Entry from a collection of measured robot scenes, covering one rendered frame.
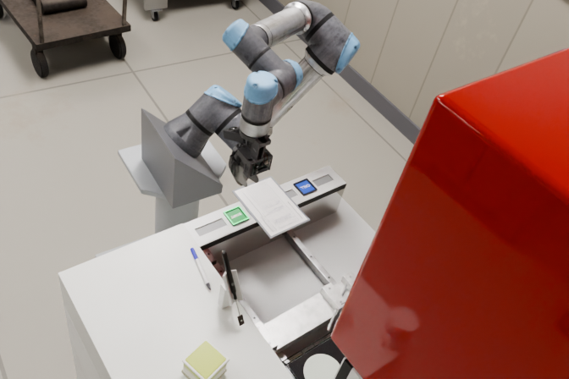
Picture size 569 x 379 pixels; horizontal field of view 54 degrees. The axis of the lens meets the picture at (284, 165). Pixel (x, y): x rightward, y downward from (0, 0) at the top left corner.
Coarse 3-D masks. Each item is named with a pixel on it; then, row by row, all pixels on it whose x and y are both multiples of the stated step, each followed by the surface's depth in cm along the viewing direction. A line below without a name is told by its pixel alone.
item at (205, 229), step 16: (304, 176) 180; (320, 176) 181; (336, 176) 183; (288, 192) 174; (320, 192) 176; (224, 208) 164; (192, 224) 158; (208, 224) 159; (224, 224) 160; (240, 224) 161; (208, 240) 155
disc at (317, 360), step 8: (312, 360) 140; (320, 360) 141; (328, 360) 141; (336, 360) 141; (304, 368) 138; (312, 368) 139; (320, 368) 139; (328, 368) 140; (336, 368) 140; (312, 376) 137; (320, 376) 138; (328, 376) 138
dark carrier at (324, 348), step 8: (320, 344) 144; (328, 344) 144; (312, 352) 142; (320, 352) 142; (328, 352) 143; (336, 352) 143; (296, 360) 140; (304, 360) 140; (296, 368) 138; (296, 376) 137; (304, 376) 137
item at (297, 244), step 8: (288, 232) 176; (288, 240) 177; (296, 240) 174; (296, 248) 174; (304, 248) 173; (304, 256) 172; (312, 256) 171; (312, 264) 169; (320, 264) 169; (320, 272) 167; (328, 272) 167; (328, 280) 165
